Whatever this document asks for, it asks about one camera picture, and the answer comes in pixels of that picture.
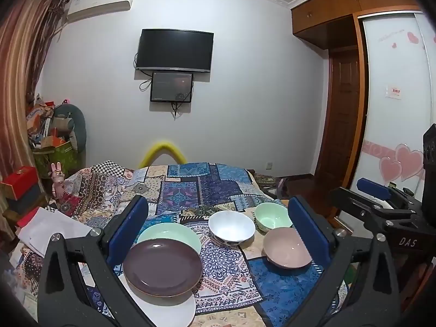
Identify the cluttered green storage basket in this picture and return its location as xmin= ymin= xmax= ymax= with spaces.
xmin=27 ymin=95 xmax=69 ymax=147

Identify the patchwork printed blanket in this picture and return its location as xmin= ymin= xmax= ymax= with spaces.
xmin=44 ymin=160 xmax=348 ymax=327

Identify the green plate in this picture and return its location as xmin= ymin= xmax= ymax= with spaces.
xmin=137 ymin=223 xmax=202 ymax=257

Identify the black wall television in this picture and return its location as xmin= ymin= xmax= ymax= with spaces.
xmin=135 ymin=29 xmax=214 ymax=74

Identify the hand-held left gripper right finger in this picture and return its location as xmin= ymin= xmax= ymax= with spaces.
xmin=288 ymin=195 xmax=404 ymax=327

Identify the dark patterned cloth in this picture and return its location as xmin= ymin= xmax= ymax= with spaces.
xmin=254 ymin=174 xmax=290 ymax=198

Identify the white plate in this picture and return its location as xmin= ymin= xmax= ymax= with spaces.
xmin=117 ymin=272 xmax=196 ymax=327

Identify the grey plush pillow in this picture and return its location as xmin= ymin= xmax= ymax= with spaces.
xmin=54 ymin=104 xmax=87 ymax=152

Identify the white bowl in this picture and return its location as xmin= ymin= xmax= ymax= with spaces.
xmin=208 ymin=210 xmax=256 ymax=247

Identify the wooden overhead cabinet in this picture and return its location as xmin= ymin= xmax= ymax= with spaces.
xmin=291 ymin=0 xmax=436 ymax=50

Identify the yellow foam noodle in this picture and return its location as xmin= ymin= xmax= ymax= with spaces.
xmin=138 ymin=140 xmax=186 ymax=169

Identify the dark grey box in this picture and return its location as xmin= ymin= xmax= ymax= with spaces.
xmin=7 ymin=186 xmax=46 ymax=212

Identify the green bowl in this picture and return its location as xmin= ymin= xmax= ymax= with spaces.
xmin=255 ymin=202 xmax=293 ymax=235

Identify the white paper sheet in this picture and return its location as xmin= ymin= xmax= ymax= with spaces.
xmin=17 ymin=206 xmax=99 ymax=256

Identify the pink bowl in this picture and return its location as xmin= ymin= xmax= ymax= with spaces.
xmin=262 ymin=227 xmax=313 ymax=270

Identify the pink bunny toy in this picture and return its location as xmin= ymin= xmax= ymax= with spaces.
xmin=50 ymin=162 xmax=67 ymax=198

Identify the small pink heart decoration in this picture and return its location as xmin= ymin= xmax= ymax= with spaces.
xmin=380 ymin=157 xmax=402 ymax=184

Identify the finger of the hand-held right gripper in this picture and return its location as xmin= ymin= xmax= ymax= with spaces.
xmin=356 ymin=178 xmax=414 ymax=202
xmin=329 ymin=187 xmax=419 ymax=232

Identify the pile of printed papers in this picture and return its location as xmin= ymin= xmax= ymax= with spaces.
xmin=7 ymin=242 xmax=45 ymax=314

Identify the large pink heart decoration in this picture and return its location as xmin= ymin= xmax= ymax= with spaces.
xmin=395 ymin=143 xmax=425 ymax=182

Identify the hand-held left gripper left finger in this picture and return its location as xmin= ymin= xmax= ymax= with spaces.
xmin=37 ymin=195 xmax=161 ymax=327

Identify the purple plate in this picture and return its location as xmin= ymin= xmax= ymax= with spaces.
xmin=123 ymin=238 xmax=203 ymax=298

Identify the small black monitor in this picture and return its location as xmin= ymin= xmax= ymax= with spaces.
xmin=150 ymin=71 xmax=195 ymax=103

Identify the white air conditioner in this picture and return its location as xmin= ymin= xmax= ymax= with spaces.
xmin=65 ymin=0 xmax=137 ymax=24

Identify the green bag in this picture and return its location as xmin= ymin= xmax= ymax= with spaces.
xmin=32 ymin=140 xmax=82 ymax=178

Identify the red box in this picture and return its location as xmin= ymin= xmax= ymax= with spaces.
xmin=0 ymin=165 xmax=38 ymax=200

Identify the brown striped curtain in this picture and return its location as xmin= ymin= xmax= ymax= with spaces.
xmin=0 ymin=0 xmax=69 ymax=184

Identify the brown wooden door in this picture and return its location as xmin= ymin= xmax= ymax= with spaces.
xmin=313 ymin=49 xmax=362 ymax=178

